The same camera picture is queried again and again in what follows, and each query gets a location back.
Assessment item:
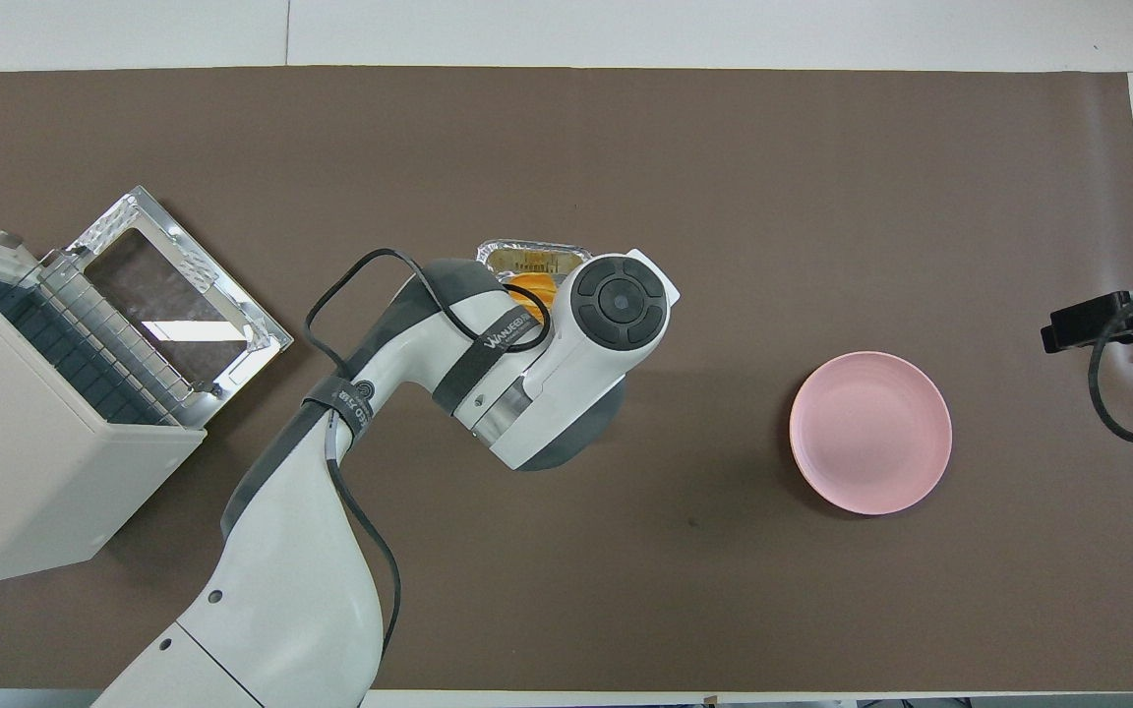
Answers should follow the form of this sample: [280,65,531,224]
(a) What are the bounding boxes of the golden sliced bread loaf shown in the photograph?
[506,272,560,314]

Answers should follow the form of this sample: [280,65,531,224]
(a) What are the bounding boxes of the aluminium foil tray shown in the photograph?
[475,238,593,284]

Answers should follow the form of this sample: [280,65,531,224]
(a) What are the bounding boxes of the glass oven door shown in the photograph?
[70,185,294,409]

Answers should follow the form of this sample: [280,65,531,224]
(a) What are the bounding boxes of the white toaster oven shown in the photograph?
[0,206,209,589]

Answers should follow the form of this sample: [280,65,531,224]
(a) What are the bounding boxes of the pink round plate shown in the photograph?
[789,351,953,515]

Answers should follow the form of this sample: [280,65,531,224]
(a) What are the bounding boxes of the brown table mat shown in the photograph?
[0,66,1133,692]

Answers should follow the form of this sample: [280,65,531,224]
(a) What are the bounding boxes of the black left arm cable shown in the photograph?
[304,247,554,672]

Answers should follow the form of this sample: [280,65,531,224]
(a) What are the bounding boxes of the metal oven wire rack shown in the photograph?
[33,250,202,428]

